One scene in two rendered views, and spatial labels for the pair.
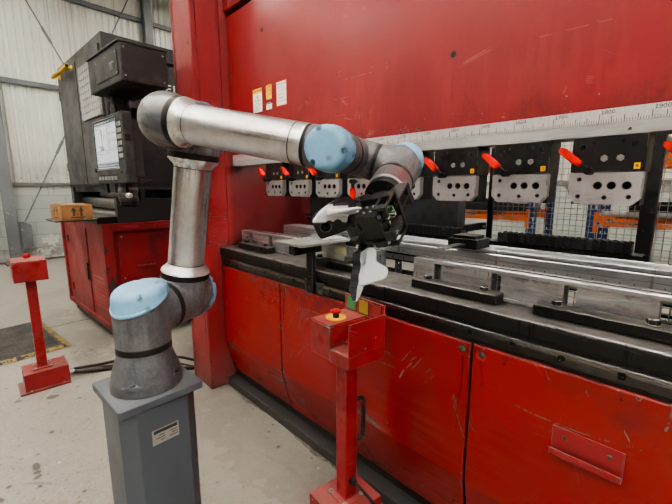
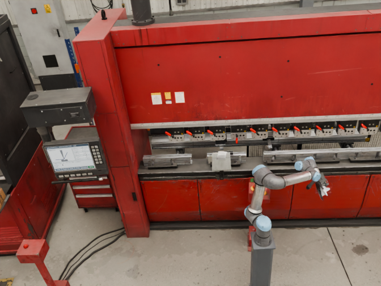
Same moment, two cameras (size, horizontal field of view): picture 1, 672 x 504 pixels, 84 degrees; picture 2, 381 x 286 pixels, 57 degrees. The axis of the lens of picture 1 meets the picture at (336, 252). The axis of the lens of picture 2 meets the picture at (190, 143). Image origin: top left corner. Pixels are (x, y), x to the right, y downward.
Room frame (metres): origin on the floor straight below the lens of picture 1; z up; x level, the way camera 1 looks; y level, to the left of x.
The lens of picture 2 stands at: (-0.28, 2.04, 3.17)
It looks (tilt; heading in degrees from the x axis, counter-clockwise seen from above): 36 degrees down; 319
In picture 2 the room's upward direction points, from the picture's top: 6 degrees counter-clockwise
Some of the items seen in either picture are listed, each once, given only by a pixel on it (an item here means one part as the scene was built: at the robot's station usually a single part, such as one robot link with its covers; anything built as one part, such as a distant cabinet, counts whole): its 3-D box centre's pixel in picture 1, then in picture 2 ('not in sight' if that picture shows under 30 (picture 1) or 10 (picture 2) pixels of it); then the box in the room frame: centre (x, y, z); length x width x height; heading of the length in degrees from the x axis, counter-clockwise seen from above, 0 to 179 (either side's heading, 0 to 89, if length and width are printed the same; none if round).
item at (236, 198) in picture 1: (254, 197); (126, 133); (2.49, 0.54, 1.15); 0.85 x 0.25 x 2.30; 134
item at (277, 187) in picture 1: (280, 179); (176, 132); (1.97, 0.28, 1.26); 0.15 x 0.09 x 0.17; 44
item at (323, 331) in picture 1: (347, 328); (259, 189); (1.19, -0.04, 0.75); 0.20 x 0.16 x 0.18; 39
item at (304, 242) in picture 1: (312, 241); (221, 161); (1.56, 0.10, 1.00); 0.26 x 0.18 x 0.01; 134
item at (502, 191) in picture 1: (524, 173); (302, 127); (1.10, -0.54, 1.26); 0.15 x 0.09 x 0.17; 44
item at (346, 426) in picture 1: (346, 426); not in sight; (1.19, -0.04, 0.39); 0.05 x 0.05 x 0.54; 39
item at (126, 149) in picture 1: (120, 150); (78, 156); (2.15, 1.21, 1.42); 0.45 x 0.12 x 0.36; 48
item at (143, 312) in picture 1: (143, 311); (263, 225); (0.81, 0.43, 0.94); 0.13 x 0.12 x 0.14; 162
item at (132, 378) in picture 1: (145, 361); (262, 235); (0.80, 0.44, 0.82); 0.15 x 0.15 x 0.10
